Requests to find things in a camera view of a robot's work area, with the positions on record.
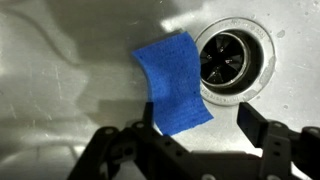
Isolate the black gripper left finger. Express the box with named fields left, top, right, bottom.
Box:
left=66, top=101, right=204, bottom=180

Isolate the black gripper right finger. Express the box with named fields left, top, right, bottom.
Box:
left=235, top=101, right=320, bottom=180

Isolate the blue wavy sponge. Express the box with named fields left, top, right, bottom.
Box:
left=130, top=30, right=215, bottom=137

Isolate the metal sink drain flange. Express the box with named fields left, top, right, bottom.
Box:
left=194, top=17, right=277, bottom=108

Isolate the stainless steel sink basin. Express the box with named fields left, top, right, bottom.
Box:
left=0, top=0, right=320, bottom=180

